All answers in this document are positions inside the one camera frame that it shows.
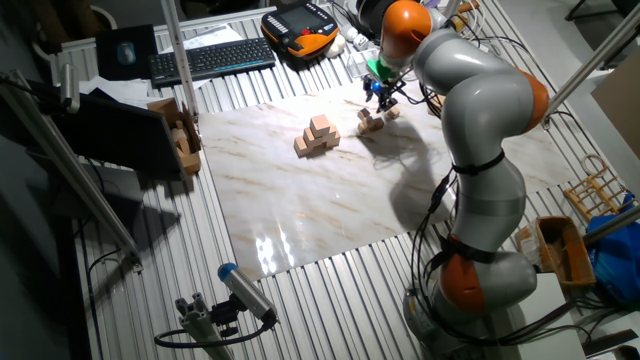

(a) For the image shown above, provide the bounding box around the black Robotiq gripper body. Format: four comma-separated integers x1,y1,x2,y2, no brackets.
368,77,404,104

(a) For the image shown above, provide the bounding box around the clear plastic box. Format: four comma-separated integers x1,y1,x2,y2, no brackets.
347,48,381,80

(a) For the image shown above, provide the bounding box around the white egg shaped object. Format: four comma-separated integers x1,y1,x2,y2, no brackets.
324,33,347,59

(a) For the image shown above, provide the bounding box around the white plug adapter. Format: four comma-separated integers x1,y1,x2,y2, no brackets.
339,23,371,51

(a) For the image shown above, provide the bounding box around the black round spool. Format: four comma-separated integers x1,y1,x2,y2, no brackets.
355,0,396,37

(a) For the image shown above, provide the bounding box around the orange black teach pendant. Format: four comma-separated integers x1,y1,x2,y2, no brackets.
260,1,340,60

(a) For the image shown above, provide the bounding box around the marble pattern mat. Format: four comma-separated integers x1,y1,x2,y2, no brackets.
198,82,579,282

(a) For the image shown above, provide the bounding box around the black computer keyboard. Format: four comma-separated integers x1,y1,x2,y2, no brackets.
148,37,277,90

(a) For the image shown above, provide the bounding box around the white paper sheet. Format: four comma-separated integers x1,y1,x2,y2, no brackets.
159,24,246,54
79,74,151,109

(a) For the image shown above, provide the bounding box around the brown cardboard box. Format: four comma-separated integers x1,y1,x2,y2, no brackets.
146,97,203,176

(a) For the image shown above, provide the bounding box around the wooden rack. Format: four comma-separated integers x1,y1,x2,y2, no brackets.
563,153,636,224

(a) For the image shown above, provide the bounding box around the brown cardboard sheet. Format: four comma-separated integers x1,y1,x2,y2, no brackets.
590,59,640,161

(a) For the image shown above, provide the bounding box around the orange cardboard box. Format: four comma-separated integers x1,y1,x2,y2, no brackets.
514,215,597,289

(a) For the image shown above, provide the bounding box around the dark computer mouse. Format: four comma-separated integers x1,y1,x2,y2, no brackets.
116,40,137,66

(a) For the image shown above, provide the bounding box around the black monitor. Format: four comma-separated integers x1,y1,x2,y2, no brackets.
52,92,185,179

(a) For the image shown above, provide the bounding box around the black mouse pad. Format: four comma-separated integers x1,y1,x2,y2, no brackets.
94,24,160,82

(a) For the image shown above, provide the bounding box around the blue bag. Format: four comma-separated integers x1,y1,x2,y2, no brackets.
585,192,640,306

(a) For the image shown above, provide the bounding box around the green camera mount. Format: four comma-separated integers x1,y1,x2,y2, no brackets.
366,58,402,84

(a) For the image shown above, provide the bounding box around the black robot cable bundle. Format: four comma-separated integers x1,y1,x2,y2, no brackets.
394,74,594,349

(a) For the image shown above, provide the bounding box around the aluminium frame profile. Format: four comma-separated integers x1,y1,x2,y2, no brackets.
159,0,200,120

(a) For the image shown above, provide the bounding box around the long aluminium frame bar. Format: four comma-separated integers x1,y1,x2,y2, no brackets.
542,2,640,124
0,69,144,274

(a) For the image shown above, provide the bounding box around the silver depth camera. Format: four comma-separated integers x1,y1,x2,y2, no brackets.
217,262,279,325

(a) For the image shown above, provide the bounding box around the black camera bracket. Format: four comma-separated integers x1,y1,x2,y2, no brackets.
209,294,241,339

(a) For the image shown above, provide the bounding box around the short aluminium profile mount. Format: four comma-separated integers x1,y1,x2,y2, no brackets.
174,292,236,360

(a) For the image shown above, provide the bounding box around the grey upright depth camera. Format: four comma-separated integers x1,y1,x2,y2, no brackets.
59,62,81,114

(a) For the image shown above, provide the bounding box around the black camera cable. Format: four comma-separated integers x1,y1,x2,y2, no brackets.
153,319,276,350

